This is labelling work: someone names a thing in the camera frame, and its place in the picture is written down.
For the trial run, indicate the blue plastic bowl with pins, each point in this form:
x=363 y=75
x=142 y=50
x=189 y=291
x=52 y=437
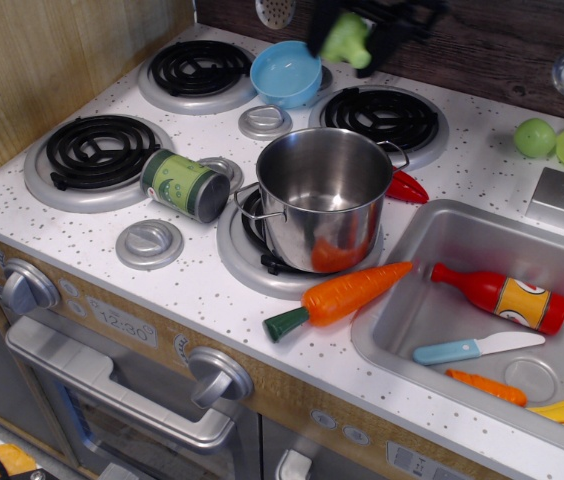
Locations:
x=286 y=74

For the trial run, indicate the green toy apple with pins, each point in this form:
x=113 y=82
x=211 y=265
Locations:
x=535 y=138

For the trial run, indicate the green toy food can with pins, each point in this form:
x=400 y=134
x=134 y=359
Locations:
x=184 y=185

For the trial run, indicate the grey oven knob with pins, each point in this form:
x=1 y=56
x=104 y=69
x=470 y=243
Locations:
x=27 y=288
x=217 y=376

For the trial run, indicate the red toy chili pepper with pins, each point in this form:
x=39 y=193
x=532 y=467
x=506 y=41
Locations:
x=403 y=187

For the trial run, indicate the grey stovetop knob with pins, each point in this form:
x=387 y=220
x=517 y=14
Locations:
x=149 y=245
x=226 y=167
x=266 y=122

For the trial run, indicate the stainless steel pot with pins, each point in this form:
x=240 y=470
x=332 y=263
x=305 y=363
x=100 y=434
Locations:
x=322 y=193

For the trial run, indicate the grey oven door handle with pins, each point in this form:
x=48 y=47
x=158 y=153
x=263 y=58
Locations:
x=89 y=372

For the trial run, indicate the red toy ketchup bottle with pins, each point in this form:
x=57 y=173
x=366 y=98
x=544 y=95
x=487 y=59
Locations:
x=511 y=299

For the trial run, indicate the hanging metal skimmer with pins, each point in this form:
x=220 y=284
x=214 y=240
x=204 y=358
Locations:
x=275 y=14

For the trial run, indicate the oven clock display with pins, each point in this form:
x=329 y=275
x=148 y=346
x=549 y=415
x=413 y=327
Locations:
x=124 y=322

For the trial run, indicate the grey plastic sink basin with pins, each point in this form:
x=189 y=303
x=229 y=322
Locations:
x=417 y=312

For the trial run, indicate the front grey stovetop knob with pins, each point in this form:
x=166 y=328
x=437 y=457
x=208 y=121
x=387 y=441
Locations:
x=149 y=245

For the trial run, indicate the left grey oven knob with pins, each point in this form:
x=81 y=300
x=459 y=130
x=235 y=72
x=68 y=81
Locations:
x=27 y=288

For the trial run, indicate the middle grey stovetop knob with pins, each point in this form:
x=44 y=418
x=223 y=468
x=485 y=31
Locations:
x=226 y=167

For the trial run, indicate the grey dishwasher handle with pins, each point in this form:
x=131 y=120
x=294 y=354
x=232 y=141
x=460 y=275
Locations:
x=293 y=466

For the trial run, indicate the front left black burner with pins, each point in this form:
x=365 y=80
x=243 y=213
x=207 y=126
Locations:
x=92 y=164

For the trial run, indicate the yellow object bottom left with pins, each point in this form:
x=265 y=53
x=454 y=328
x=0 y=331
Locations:
x=15 y=460

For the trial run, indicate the large orange toy carrot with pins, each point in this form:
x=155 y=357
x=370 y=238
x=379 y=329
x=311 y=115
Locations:
x=332 y=300

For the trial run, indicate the small orange carrot piece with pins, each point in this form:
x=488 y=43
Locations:
x=498 y=389

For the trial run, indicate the blue handled toy knife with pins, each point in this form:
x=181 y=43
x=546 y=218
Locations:
x=468 y=349

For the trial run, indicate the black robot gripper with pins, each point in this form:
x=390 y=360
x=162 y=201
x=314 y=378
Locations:
x=392 y=24

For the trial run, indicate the light green toy broccoli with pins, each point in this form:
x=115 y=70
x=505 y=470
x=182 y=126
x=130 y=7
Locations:
x=346 y=42

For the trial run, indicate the back left black burner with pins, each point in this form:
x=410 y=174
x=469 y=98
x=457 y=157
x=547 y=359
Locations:
x=198 y=77

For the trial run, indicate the right grey oven knob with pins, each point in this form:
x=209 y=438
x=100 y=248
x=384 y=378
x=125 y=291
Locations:
x=217 y=376

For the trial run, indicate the back grey stovetop knob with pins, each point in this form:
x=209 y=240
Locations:
x=266 y=122

